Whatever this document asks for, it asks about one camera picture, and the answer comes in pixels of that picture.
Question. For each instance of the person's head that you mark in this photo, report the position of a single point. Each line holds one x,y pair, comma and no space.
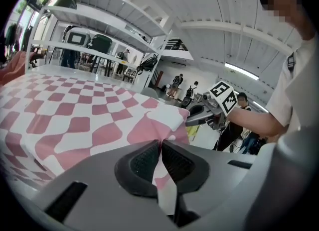
296,18

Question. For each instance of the ceiling tube light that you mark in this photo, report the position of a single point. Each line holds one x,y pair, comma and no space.
260,106
241,70

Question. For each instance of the dark green suitcase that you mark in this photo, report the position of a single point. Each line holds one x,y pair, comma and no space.
101,42

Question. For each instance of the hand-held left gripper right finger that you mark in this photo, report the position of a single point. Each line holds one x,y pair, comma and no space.
189,172

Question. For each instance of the grey-green shell chair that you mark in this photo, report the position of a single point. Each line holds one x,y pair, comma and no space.
150,93

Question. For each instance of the black mezzanine railing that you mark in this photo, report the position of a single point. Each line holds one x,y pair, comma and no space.
175,45

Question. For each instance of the person's right forearm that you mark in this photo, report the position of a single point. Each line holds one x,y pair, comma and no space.
254,123

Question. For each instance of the pink white checkered cloth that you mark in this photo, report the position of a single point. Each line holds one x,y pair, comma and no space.
74,125

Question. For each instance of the white case with dark window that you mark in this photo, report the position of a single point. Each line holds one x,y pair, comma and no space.
76,37

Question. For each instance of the hanging dark clothes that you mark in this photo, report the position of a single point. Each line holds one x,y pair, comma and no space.
15,37

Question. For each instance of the pink armchair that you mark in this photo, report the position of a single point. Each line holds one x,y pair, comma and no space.
12,68

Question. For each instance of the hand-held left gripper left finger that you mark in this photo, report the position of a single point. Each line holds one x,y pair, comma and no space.
132,170

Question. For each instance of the black backpack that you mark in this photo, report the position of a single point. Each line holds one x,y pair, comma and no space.
147,64

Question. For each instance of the white metal shelf rack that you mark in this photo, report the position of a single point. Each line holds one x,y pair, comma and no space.
99,21

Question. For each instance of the person's white T-shirt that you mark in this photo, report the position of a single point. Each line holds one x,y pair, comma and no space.
294,95

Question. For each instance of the dark duffel bag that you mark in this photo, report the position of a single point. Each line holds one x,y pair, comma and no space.
66,2

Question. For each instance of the wooden chair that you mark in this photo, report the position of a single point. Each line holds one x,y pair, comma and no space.
129,74

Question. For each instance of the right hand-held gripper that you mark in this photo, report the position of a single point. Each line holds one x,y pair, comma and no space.
224,95

